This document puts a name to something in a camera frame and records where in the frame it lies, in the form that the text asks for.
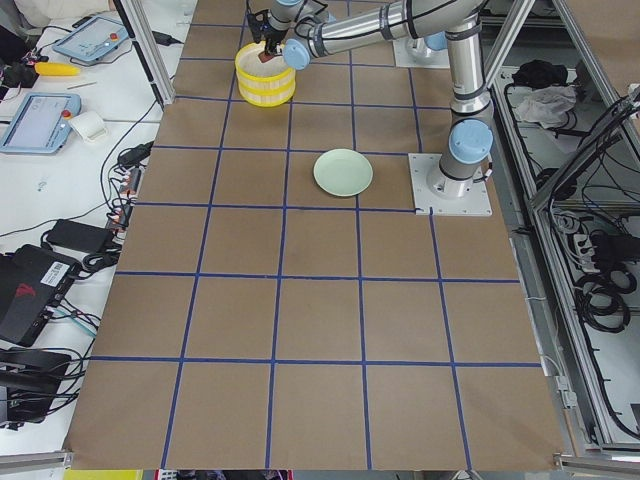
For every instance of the teach pendant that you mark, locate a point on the teach pendant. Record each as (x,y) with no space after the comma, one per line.
(92,40)
(41,124)

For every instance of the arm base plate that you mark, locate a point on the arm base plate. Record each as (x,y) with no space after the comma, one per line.
(402,59)
(437,195)

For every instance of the aluminium frame post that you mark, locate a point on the aluminium frame post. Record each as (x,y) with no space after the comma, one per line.
(133,17)

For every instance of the white cloth pile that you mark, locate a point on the white cloth pile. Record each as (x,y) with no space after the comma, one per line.
(548,107)

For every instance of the brown paper table mat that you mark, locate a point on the brown paper table mat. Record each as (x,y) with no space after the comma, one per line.
(256,320)

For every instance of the black box with label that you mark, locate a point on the black box with label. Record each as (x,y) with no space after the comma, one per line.
(34,280)

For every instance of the white paper cup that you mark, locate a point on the white paper cup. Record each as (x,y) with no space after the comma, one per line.
(89,126)

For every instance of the black laptop charger brick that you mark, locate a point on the black laptop charger brick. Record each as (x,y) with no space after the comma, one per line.
(77,236)

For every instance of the yellow corn toy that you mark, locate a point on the yellow corn toy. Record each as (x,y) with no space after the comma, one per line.
(53,69)

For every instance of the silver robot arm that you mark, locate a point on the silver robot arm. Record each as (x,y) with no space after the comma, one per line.
(430,49)
(301,31)

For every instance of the near teach pendant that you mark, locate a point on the near teach pendant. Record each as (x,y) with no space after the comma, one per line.
(41,124)

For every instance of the green round plate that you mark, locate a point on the green round plate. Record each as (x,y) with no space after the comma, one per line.
(343,172)

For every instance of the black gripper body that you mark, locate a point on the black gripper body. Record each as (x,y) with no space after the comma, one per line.
(274,35)

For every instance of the brown bun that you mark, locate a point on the brown bun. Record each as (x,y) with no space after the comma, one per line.
(265,57)

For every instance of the far teach pendant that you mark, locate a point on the far teach pendant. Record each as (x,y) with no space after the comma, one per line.
(92,40)

